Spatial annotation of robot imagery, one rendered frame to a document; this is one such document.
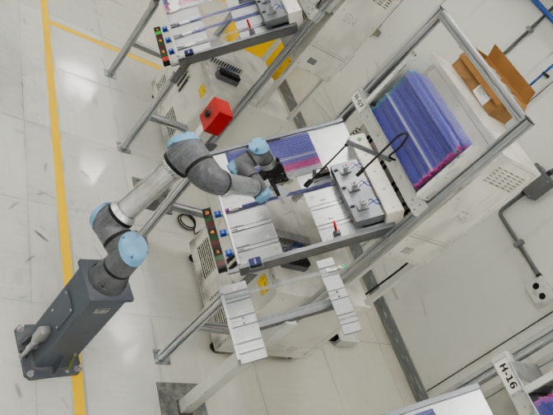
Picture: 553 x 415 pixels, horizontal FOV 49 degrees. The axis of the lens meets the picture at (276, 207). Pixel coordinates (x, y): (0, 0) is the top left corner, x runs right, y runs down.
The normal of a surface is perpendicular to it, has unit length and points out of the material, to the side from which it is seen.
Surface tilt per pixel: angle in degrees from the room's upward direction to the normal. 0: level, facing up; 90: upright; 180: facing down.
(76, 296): 90
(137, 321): 0
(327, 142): 43
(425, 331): 90
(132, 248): 8
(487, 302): 90
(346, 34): 90
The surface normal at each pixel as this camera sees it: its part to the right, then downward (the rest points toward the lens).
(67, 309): -0.69, -0.09
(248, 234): -0.07, -0.60
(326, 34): 0.28, 0.76
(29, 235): 0.60, -0.62
